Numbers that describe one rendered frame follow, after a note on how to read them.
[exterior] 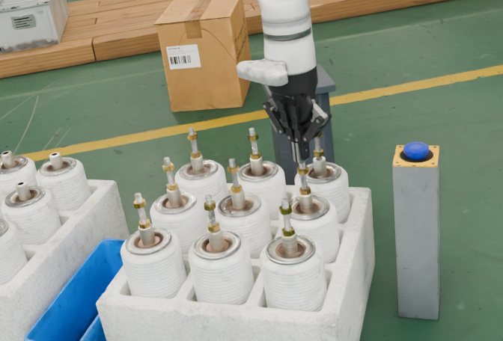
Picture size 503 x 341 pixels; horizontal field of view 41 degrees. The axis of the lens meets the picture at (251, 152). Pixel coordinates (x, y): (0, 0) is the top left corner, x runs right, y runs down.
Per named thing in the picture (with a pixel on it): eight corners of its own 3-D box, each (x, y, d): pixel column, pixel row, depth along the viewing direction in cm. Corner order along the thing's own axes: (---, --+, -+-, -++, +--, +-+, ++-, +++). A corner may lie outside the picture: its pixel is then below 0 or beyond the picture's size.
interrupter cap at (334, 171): (316, 161, 127) (316, 158, 127) (349, 170, 122) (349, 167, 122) (291, 179, 122) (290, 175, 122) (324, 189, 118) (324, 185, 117)
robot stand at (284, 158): (272, 185, 171) (258, 74, 158) (328, 174, 173) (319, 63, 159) (284, 214, 158) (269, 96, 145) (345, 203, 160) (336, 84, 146)
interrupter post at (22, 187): (24, 194, 130) (19, 180, 129) (34, 195, 129) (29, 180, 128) (16, 201, 128) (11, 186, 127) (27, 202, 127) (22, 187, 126)
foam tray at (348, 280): (197, 252, 149) (183, 181, 141) (375, 263, 137) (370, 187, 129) (118, 385, 117) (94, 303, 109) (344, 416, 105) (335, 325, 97)
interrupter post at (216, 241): (210, 253, 105) (206, 235, 103) (209, 244, 107) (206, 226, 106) (225, 250, 105) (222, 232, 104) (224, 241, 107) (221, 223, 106)
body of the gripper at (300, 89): (328, 58, 100) (333, 116, 104) (287, 50, 106) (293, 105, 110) (294, 75, 96) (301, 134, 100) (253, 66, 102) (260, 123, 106)
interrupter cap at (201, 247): (194, 265, 102) (194, 262, 102) (191, 238, 109) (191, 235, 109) (244, 256, 103) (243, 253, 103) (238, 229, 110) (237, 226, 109)
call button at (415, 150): (404, 151, 113) (404, 140, 112) (430, 152, 112) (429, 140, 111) (403, 163, 110) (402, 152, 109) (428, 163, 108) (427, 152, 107)
